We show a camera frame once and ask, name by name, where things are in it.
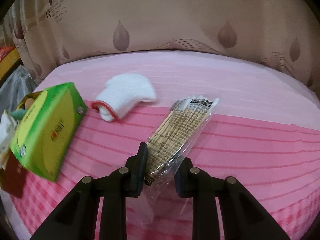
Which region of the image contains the pink checked blanket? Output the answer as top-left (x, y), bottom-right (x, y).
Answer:
top-left (0, 97), bottom-right (320, 240)

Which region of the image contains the green tissue box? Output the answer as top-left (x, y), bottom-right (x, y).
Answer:
top-left (10, 82), bottom-right (88, 182)

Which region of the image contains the pale pink bed sheet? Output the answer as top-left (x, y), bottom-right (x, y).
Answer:
top-left (32, 49), bottom-right (315, 128)

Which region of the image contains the clear cotton swab packet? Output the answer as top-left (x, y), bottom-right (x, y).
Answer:
top-left (135, 94), bottom-right (220, 224)

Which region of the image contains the gold metal tin box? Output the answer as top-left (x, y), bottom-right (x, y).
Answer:
top-left (0, 150), bottom-right (28, 199)

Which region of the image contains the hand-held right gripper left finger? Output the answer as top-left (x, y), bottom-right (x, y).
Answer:
top-left (30, 142), bottom-right (148, 240)

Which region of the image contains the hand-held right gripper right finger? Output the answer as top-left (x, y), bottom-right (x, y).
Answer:
top-left (175, 156), bottom-right (292, 240)

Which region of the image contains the orange box with yellow label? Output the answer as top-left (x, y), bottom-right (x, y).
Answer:
top-left (0, 46), bottom-right (22, 79)

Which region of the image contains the beige leaf print curtain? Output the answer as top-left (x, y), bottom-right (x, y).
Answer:
top-left (0, 0), bottom-right (320, 93)

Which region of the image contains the pale blue plastic cover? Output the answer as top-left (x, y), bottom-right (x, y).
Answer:
top-left (0, 65), bottom-right (35, 110)

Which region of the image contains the white knit glove red cuff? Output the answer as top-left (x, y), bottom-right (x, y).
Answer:
top-left (91, 74), bottom-right (157, 123)

